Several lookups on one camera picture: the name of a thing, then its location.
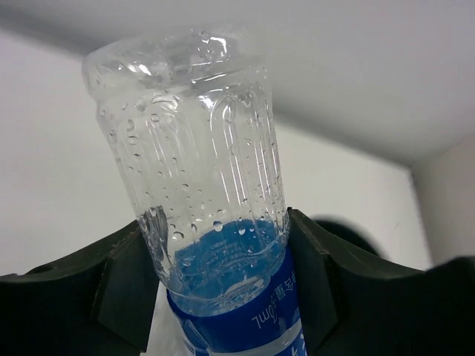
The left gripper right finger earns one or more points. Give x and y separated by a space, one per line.
355 303

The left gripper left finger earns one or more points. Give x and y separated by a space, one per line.
98 300

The short blue label bottle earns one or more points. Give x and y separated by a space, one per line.
188 117

